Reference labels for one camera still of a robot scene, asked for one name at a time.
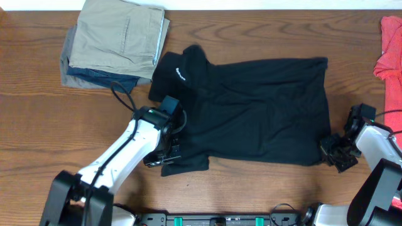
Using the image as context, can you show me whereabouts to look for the black polo shirt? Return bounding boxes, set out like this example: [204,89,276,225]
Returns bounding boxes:
[148,45,330,176]

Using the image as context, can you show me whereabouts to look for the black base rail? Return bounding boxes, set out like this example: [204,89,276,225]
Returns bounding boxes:
[136,212,310,226]

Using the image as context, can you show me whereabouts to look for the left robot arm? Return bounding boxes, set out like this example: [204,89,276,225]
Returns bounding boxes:
[40,106,187,225]

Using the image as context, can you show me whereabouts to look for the red shirt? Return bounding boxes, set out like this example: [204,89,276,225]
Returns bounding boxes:
[373,16,401,131]

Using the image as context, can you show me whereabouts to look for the navy folded garment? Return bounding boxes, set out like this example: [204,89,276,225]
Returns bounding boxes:
[67,67,140,92]

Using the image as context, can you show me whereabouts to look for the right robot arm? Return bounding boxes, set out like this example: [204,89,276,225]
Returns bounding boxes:
[310,120,401,226]

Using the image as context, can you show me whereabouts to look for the beige folded trousers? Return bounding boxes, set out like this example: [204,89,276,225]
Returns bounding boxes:
[69,0,170,79]

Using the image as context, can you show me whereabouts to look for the grey folded garment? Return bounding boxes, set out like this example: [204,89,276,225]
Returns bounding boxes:
[60,24,152,90]

